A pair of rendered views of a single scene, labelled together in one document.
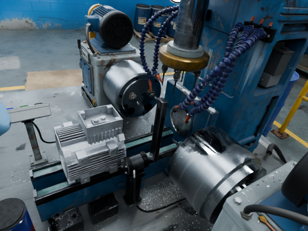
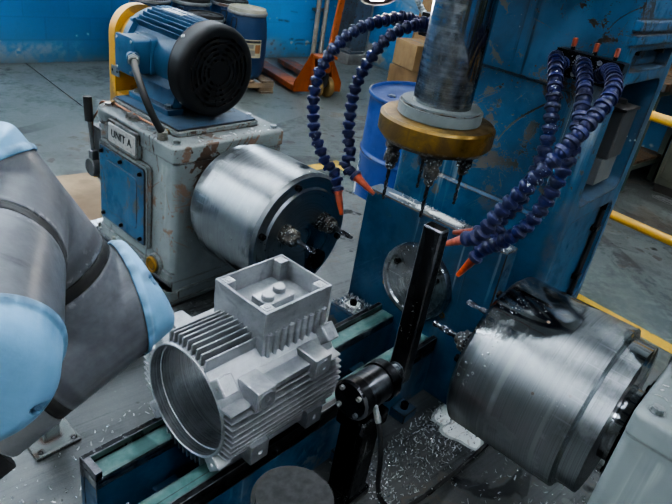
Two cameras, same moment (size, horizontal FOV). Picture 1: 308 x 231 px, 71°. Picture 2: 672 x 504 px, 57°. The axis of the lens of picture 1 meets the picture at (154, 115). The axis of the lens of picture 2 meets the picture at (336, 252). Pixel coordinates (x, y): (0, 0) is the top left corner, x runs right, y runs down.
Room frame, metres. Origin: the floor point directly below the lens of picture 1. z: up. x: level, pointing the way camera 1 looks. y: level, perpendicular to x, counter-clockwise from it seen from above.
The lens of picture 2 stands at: (-0.11, 0.30, 1.58)
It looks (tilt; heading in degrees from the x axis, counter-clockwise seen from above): 28 degrees down; 344
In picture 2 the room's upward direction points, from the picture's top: 10 degrees clockwise
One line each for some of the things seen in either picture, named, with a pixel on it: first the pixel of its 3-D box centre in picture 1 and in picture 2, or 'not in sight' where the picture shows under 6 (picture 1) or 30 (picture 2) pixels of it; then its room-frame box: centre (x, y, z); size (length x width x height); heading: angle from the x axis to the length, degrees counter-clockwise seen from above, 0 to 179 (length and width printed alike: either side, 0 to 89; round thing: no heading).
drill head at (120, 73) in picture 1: (127, 84); (252, 206); (1.03, 0.16, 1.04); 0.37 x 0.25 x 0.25; 36
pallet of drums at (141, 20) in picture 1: (158, 23); (199, 42); (5.88, 0.19, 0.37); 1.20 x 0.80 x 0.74; 115
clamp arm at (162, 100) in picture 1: (157, 132); (415, 307); (0.55, -0.02, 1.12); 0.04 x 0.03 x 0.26; 126
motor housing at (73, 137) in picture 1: (90, 146); (243, 369); (0.55, 0.21, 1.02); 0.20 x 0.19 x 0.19; 126
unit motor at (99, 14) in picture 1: (102, 46); (160, 111); (1.24, 0.35, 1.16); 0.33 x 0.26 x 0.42; 36
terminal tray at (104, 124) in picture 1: (100, 123); (272, 304); (0.58, 0.18, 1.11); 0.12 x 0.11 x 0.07; 126
